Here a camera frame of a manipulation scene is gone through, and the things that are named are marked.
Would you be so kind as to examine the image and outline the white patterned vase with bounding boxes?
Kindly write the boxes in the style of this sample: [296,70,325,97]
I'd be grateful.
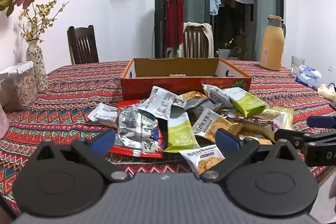
[26,39,49,94]

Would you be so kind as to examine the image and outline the wooden chair with slats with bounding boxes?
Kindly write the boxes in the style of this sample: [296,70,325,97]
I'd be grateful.
[183,22,214,59]

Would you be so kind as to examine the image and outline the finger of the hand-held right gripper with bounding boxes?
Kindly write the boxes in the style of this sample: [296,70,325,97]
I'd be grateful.
[307,115,336,128]
[274,129,319,151]

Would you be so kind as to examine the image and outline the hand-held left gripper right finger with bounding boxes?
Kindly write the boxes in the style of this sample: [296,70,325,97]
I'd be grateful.
[200,127,309,184]

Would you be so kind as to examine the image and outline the pink object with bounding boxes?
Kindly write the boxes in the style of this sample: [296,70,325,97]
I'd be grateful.
[0,102,10,139]

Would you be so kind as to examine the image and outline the chair with beige cloth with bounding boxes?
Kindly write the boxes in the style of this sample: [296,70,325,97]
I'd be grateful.
[183,22,214,58]

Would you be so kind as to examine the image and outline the clear container with white lid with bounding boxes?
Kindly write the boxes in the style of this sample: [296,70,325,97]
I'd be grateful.
[0,61,38,112]

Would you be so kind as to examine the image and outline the yellow thermos jug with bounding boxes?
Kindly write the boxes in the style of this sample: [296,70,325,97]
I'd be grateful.
[259,15,286,71]

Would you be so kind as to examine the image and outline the beige crumpled cloth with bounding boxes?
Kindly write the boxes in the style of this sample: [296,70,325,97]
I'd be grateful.
[317,84,336,102]

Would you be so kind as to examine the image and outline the white cloth bag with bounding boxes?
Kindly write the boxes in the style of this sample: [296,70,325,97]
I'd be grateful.
[166,46,184,58]

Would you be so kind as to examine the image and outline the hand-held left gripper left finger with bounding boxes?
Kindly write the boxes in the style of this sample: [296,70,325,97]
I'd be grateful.
[28,127,132,184]

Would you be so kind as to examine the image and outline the dark wooden chair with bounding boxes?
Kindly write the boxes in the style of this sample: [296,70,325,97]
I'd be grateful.
[67,25,100,65]

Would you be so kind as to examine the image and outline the silver yellow-edged snack bag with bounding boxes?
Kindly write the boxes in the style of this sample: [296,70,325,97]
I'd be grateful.
[252,106,294,135]

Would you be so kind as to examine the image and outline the clear drinking glass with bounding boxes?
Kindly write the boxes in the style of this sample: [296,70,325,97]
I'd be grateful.
[291,55,305,76]

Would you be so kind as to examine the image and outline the orange cardboard box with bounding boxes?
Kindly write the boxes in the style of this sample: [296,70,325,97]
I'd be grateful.
[121,57,252,101]

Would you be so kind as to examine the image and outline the red patterned tablecloth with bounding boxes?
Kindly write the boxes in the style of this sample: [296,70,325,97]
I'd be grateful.
[0,59,336,216]

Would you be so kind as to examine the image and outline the white blue tissue pack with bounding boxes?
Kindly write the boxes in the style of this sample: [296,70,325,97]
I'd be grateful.
[295,64,322,90]

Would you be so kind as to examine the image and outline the pile of snack packets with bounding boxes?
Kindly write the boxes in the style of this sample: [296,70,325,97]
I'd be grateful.
[87,84,294,174]

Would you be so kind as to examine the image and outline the yellow flower branches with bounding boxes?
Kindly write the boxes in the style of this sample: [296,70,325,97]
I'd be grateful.
[20,0,70,42]

